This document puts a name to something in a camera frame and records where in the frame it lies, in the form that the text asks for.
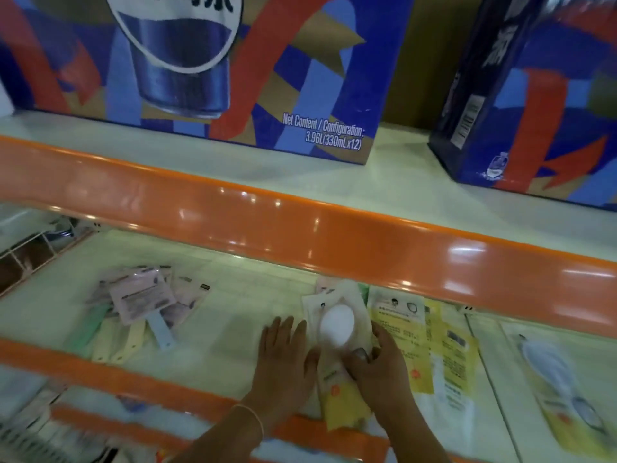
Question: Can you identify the person's right hand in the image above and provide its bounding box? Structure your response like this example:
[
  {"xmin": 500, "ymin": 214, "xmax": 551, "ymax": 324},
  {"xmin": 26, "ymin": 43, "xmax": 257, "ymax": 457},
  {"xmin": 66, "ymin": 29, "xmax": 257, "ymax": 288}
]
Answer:
[{"xmin": 343, "ymin": 324, "xmax": 420, "ymax": 428}]

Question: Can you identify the person's left hand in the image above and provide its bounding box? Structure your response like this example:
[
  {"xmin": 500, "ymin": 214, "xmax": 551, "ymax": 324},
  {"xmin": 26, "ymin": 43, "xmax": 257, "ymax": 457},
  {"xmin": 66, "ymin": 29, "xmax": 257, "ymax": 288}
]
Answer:
[{"xmin": 240, "ymin": 315, "xmax": 321, "ymax": 428}]

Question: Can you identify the round mirror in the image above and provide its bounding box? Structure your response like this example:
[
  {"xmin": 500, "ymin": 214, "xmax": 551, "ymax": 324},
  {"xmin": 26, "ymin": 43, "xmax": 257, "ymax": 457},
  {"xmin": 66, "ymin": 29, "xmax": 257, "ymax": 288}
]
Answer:
[
  {"xmin": 301, "ymin": 278, "xmax": 380, "ymax": 433},
  {"xmin": 501, "ymin": 322, "xmax": 617, "ymax": 461}
]

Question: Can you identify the orange edged white shelf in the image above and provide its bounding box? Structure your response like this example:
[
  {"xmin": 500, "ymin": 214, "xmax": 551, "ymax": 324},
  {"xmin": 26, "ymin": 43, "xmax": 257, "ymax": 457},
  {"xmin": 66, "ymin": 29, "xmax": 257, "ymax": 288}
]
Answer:
[{"xmin": 0, "ymin": 108, "xmax": 617, "ymax": 463}]

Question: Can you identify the yellow printed packet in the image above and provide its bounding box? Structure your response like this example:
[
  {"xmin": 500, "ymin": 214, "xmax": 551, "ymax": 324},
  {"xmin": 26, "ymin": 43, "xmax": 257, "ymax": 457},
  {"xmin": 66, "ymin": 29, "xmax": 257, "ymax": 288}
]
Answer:
[{"xmin": 424, "ymin": 298, "xmax": 483, "ymax": 396}]

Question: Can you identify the blue printed drink carton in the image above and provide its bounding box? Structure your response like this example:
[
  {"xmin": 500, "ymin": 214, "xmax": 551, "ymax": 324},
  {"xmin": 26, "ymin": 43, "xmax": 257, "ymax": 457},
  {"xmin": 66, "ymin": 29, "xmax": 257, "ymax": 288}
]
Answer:
[
  {"xmin": 0, "ymin": 0, "xmax": 416, "ymax": 167},
  {"xmin": 427, "ymin": 0, "xmax": 617, "ymax": 212}
]

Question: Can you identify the thin white bracelet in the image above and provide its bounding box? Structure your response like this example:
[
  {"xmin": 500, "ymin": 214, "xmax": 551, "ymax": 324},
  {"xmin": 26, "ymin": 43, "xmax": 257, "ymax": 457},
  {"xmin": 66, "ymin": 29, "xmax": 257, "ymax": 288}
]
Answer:
[{"xmin": 230, "ymin": 403, "xmax": 265, "ymax": 442}]

